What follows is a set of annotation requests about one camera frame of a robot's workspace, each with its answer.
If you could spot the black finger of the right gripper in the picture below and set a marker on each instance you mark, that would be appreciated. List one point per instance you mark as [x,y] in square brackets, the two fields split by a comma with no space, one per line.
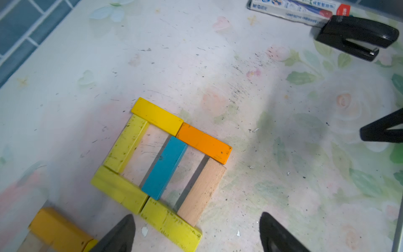
[383,130]

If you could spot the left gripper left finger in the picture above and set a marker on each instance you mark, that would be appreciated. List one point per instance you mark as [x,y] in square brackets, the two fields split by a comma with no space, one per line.
[118,239]

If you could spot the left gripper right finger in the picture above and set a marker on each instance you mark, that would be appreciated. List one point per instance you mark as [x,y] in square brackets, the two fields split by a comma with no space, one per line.
[276,238]

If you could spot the yellow block vertical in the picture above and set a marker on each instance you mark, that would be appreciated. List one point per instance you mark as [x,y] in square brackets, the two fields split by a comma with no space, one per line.
[119,189]
[126,144]

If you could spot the yellow block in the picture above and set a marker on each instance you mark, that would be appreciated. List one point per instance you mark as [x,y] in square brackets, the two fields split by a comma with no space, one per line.
[91,244]
[171,225]

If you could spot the orange block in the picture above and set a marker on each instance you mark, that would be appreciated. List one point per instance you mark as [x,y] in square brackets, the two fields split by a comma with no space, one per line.
[204,143]
[58,232]

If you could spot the teal block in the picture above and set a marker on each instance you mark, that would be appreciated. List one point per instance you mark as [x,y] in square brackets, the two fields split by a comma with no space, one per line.
[164,168]

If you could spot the tan wooden block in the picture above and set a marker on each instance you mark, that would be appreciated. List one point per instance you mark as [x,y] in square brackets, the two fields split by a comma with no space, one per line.
[201,192]
[32,243]

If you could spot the yellow block diagonal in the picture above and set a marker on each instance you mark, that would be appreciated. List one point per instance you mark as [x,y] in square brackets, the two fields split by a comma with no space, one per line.
[157,116]

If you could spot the black remote device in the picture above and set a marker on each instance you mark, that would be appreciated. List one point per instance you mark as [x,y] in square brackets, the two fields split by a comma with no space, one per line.
[356,36]

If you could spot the toothpaste tube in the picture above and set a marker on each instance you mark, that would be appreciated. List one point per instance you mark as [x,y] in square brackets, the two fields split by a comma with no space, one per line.
[314,13]

